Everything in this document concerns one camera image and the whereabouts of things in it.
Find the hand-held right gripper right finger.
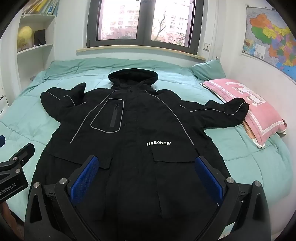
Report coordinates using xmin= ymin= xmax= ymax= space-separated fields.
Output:
xmin=195 ymin=156 xmax=271 ymax=241

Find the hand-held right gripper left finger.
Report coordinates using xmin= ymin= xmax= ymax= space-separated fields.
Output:
xmin=24 ymin=155 xmax=100 ymax=241

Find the black hooded jacket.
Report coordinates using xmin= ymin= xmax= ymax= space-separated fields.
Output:
xmin=28 ymin=68 xmax=250 ymax=241

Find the pink printed pillow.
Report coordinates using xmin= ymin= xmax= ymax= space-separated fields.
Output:
xmin=200 ymin=78 xmax=287 ymax=149

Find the yellow plush toy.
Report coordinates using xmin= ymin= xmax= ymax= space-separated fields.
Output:
xmin=18 ymin=26 xmax=32 ymax=48

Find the mint green pillow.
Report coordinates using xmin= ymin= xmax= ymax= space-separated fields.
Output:
xmin=190 ymin=59 xmax=227 ymax=81

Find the mint green quilt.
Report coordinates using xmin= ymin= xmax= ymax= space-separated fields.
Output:
xmin=0 ymin=59 xmax=293 ymax=233

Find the pale wooden window sill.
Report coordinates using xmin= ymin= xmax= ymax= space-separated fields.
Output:
xmin=76 ymin=45 xmax=206 ymax=62

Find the row of books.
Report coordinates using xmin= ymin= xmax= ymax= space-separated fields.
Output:
xmin=23 ymin=0 xmax=60 ymax=16

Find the dark framed window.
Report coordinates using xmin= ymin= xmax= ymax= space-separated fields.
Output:
xmin=87 ymin=0 xmax=205 ymax=55

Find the white wall shelf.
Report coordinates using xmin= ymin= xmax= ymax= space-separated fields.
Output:
xmin=16 ymin=13 xmax=58 ymax=81

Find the black picture frame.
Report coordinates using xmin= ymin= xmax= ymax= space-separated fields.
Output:
xmin=33 ymin=29 xmax=46 ymax=46

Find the colourful wall map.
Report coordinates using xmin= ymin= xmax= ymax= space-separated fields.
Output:
xmin=242 ymin=6 xmax=296 ymax=83

